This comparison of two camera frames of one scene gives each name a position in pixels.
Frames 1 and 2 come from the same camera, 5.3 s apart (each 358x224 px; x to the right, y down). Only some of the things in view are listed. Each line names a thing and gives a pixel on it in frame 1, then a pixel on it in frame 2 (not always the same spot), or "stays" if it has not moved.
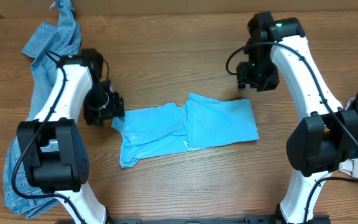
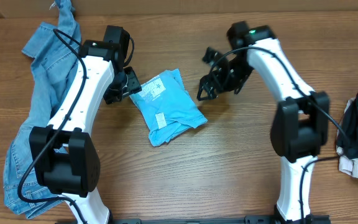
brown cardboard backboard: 287,7 stays
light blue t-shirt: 202,122 to 166,108
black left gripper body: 99,102 to 127,83
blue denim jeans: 48,43 stays
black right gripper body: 248,79 to 221,79
